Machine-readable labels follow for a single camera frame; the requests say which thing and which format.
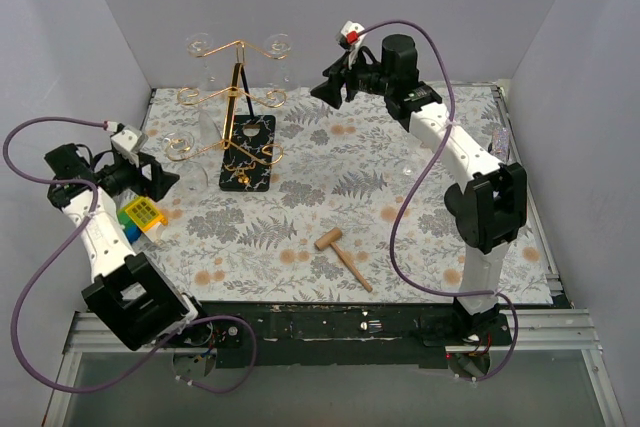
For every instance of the black marbled rack base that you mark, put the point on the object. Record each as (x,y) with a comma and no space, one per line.
(246,163)

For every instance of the aluminium frame rail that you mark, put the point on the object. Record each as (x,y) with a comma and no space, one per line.
(556,330)

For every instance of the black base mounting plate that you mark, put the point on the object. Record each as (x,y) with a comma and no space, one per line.
(237,334)

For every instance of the wooden toy mallet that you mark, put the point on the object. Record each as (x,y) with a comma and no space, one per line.
(330,240)

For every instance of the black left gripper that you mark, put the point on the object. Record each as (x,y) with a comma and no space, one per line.
(147,173)

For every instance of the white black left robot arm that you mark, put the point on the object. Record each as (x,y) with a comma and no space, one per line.
(127,291)

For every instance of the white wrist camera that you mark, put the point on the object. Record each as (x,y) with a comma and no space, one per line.
(350,38)
(128,143)

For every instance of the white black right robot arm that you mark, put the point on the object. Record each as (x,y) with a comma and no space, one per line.
(488,198)

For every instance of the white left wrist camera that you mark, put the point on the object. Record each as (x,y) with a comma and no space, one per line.
(128,143)

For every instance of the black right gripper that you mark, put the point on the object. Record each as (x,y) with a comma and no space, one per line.
(343,80)

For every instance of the floral patterned table mat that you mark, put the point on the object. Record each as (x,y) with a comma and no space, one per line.
(341,168)

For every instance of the gold wire wine glass rack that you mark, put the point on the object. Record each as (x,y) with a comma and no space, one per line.
(235,99)

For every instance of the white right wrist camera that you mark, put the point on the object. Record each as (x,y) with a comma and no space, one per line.
(350,38)

